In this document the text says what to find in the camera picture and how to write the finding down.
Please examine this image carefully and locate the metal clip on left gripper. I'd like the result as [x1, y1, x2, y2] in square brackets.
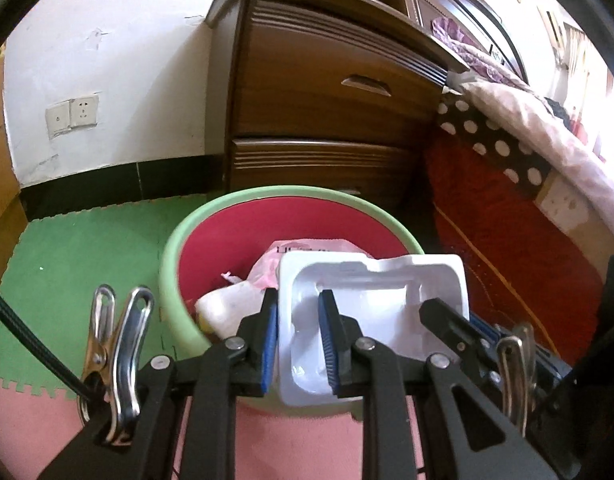
[77, 284, 155, 446]

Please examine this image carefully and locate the metal clip on gripper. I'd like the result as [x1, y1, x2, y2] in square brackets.
[77, 284, 155, 446]
[496, 323, 538, 428]

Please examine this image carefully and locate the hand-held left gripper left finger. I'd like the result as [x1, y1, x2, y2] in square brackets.
[37, 287, 280, 480]

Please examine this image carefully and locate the dark wooden headboard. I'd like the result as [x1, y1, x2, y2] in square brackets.
[327, 0, 530, 83]

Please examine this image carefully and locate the red bucket with green rim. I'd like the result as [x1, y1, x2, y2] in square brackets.
[157, 186, 428, 417]

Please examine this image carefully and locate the white five-hole wall socket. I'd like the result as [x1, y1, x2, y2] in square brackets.
[68, 92, 100, 128]

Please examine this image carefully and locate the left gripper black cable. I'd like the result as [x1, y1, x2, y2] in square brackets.
[0, 282, 95, 401]

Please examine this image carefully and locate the white plastic tray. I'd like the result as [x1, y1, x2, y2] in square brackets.
[277, 252, 470, 407]

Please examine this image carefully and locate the dark brown wooden nightstand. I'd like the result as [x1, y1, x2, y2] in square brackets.
[204, 0, 470, 211]

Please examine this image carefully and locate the white wall air conditioner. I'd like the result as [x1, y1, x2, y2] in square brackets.
[537, 7, 568, 56]

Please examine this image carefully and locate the beige curtain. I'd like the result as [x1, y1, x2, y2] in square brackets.
[562, 25, 602, 126]

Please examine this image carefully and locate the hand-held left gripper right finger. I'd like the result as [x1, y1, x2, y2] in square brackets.
[318, 289, 560, 480]

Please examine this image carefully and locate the pink plastic bag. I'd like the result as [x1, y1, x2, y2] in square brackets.
[222, 238, 370, 293]

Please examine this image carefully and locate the white single-port wall outlet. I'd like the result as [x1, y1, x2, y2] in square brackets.
[44, 102, 72, 140]

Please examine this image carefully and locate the red bed cover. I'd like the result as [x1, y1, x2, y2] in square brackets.
[422, 130, 608, 361]

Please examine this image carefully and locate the purple floral cloth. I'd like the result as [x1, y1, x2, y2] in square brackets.
[431, 15, 528, 86]

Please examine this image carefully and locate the green foam floor mat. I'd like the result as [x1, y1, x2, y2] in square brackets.
[0, 192, 223, 391]

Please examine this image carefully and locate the black polka-dot blanket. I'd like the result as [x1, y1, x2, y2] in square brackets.
[437, 100, 555, 196]

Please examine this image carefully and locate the metal clip on right gripper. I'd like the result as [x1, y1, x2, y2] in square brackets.
[496, 323, 538, 428]

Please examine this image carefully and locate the black garment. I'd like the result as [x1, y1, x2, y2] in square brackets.
[543, 96, 572, 128]

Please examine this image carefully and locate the pink floral quilt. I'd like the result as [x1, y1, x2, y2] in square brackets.
[457, 77, 614, 251]

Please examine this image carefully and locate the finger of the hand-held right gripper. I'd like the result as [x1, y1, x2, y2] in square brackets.
[418, 298, 505, 376]

